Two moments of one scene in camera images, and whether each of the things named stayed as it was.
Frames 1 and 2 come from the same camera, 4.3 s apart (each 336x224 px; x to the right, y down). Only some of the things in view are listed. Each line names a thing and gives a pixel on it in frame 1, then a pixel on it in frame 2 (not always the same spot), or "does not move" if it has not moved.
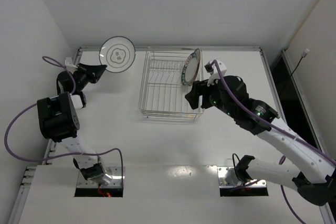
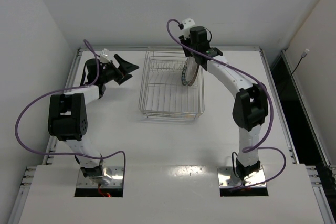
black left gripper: (85, 72) to (118, 69)
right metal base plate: (228, 178) does not move
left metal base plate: (115, 182) does not move
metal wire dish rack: (163, 93) does not move
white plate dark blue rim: (189, 68) does not move
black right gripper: (198, 94) to (186, 49)
